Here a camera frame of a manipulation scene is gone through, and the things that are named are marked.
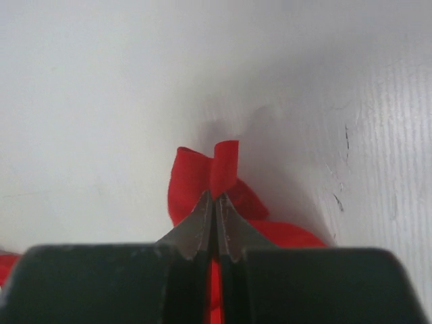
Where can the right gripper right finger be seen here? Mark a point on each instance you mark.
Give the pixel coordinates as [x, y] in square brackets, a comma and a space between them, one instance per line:
[246, 264]

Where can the red t shirt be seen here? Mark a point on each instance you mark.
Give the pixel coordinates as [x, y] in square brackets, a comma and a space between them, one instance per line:
[125, 283]

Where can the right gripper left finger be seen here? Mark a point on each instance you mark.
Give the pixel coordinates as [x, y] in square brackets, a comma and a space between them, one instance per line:
[188, 287]

